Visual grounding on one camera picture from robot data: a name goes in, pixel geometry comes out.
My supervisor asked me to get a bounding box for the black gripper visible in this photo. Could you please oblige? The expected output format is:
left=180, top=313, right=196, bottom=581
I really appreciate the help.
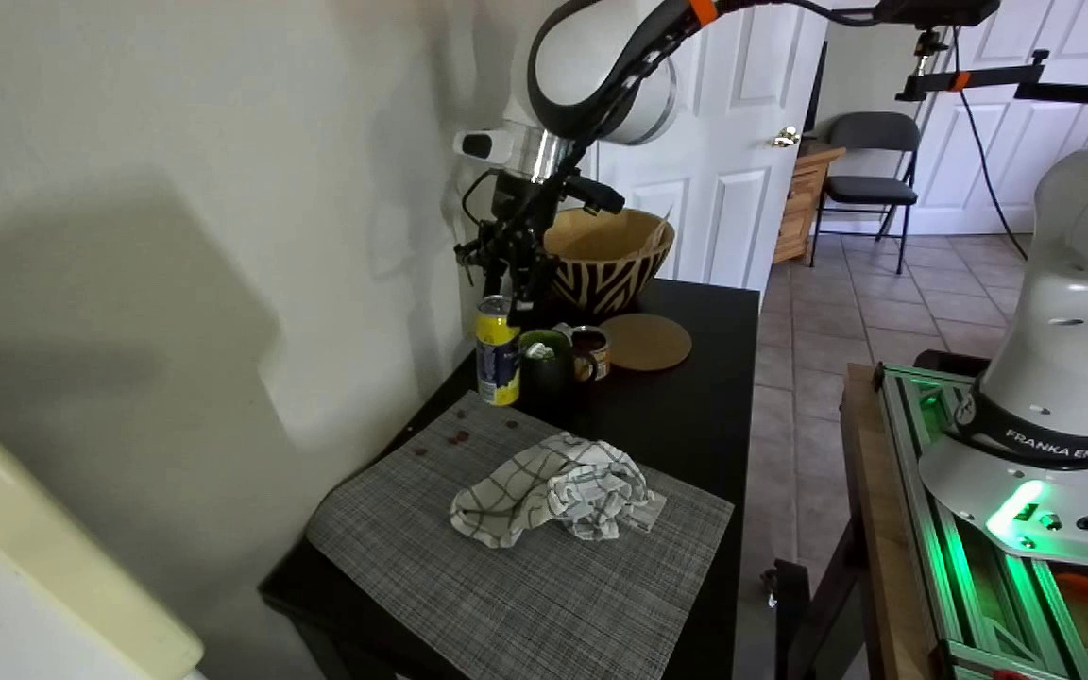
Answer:
left=454, top=164, right=632, bottom=321

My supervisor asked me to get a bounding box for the yellow green bottle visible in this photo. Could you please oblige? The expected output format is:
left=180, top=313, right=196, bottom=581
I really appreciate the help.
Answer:
left=471, top=290, right=526, bottom=410

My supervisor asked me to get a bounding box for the zebra pattern wooden bowl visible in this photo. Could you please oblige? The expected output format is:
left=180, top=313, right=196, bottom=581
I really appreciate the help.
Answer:
left=536, top=203, right=681, bottom=321

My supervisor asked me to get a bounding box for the round dark green object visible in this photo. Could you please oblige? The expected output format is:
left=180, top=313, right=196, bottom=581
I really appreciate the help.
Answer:
left=513, top=326, right=576, bottom=404

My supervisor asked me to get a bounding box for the brown patterned mug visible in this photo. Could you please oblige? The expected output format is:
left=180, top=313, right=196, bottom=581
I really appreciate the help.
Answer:
left=566, top=321, right=617, bottom=387

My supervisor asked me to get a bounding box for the round cork coaster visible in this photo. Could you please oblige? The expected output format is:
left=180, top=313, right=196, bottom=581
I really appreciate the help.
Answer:
left=595, top=308, right=700, bottom=378

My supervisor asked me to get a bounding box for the white checkered dish cloth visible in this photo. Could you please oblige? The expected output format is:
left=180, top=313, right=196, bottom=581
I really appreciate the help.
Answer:
left=445, top=426, right=671, bottom=553

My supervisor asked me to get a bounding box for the black side table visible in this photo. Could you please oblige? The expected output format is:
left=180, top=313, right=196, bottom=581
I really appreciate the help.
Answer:
left=254, top=274, right=763, bottom=680

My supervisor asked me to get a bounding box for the white panel door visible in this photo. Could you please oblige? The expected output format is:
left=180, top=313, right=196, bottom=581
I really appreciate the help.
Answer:
left=590, top=0, right=826, bottom=294

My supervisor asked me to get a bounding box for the grey woven placemat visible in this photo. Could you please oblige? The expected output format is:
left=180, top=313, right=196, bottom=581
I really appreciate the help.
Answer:
left=303, top=385, right=739, bottom=680

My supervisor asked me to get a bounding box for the grey folding chair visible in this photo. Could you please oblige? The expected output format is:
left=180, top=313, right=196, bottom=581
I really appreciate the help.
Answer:
left=809, top=108, right=924, bottom=279

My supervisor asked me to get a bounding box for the cream white cabinet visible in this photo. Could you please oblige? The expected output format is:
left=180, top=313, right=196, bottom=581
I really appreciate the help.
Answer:
left=0, top=387, right=206, bottom=680

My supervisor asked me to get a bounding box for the wooden robot stand with frame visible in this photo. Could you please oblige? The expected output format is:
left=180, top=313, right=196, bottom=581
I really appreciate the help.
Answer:
left=763, top=357, right=1088, bottom=680

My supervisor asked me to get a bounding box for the black hanging cable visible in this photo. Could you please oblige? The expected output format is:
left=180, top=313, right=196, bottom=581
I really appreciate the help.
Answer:
left=948, top=72, right=1043, bottom=268

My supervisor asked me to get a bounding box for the black camera boom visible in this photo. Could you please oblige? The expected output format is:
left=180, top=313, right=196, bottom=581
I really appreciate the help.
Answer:
left=819, top=0, right=1088, bottom=108

